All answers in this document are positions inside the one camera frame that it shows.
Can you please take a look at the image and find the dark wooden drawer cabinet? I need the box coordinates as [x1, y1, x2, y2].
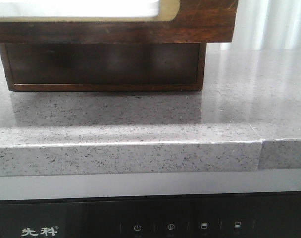
[0, 43, 206, 92]

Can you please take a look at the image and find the wooden drawer with window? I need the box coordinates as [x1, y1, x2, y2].
[0, 0, 238, 43]

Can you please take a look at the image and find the black appliance control panel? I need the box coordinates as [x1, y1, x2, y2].
[0, 192, 301, 238]

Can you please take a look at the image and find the lower wooden drawer with notch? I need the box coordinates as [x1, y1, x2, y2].
[6, 44, 199, 84]

